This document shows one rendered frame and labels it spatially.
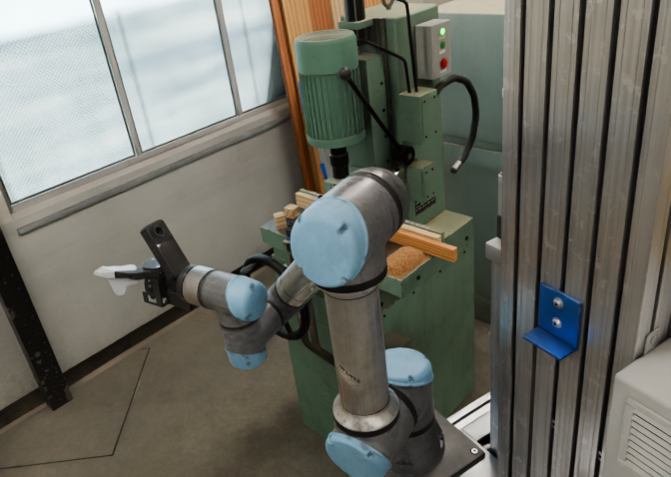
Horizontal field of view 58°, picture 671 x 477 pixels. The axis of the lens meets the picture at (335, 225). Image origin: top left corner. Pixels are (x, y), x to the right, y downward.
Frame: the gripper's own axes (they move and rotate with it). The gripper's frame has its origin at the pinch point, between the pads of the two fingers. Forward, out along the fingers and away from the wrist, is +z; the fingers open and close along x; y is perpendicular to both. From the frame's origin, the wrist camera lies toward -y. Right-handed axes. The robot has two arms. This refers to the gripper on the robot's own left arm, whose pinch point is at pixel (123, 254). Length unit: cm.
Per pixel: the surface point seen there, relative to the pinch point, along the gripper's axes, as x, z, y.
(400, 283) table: 61, -34, 27
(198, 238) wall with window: 132, 118, 68
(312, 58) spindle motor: 68, -4, -32
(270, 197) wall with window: 182, 108, 59
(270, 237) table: 72, 20, 27
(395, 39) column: 92, -17, -35
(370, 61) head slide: 86, -12, -29
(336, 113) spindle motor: 72, -8, -17
